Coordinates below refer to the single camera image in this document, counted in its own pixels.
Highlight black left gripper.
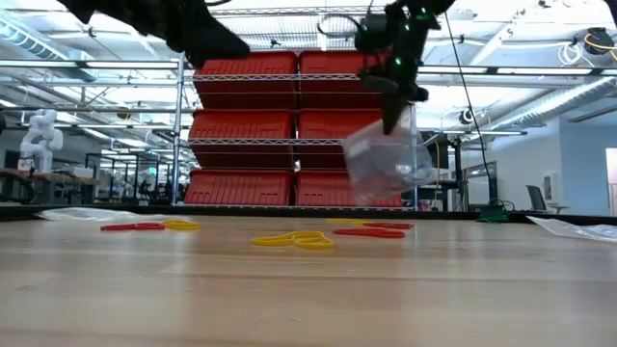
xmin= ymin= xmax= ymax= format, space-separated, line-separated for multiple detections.
xmin=143 ymin=0 xmax=252 ymax=69

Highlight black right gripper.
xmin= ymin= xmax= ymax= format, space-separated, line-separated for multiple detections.
xmin=360 ymin=66 xmax=431 ymax=136

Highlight clear plastic zip bag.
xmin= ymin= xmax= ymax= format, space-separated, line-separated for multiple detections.
xmin=524 ymin=215 xmax=617 ymax=245
xmin=340 ymin=103 xmax=438 ymax=206
xmin=33 ymin=206 xmax=168 ymax=223

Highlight yellow rubber band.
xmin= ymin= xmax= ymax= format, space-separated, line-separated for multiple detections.
xmin=251 ymin=230 xmax=335 ymax=251
xmin=326 ymin=218 xmax=375 ymax=227
xmin=162 ymin=220 xmax=201 ymax=231

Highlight dark office chair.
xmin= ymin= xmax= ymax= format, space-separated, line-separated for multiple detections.
xmin=524 ymin=184 xmax=571 ymax=215

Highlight wooden workbench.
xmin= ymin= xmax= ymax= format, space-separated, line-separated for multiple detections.
xmin=0 ymin=167 xmax=102 ymax=204

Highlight chrome wire shelf rack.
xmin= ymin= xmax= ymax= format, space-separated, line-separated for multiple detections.
xmin=171 ymin=5 xmax=421 ymax=212

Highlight thin black hanging cable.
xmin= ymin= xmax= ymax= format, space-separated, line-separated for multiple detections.
xmin=441 ymin=9 xmax=498 ymax=206

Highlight black aluminium table frame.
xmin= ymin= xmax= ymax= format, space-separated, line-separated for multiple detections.
xmin=0 ymin=204 xmax=617 ymax=224

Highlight black ceiling cable reel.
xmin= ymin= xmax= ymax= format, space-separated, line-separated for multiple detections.
xmin=581 ymin=26 xmax=617 ymax=58

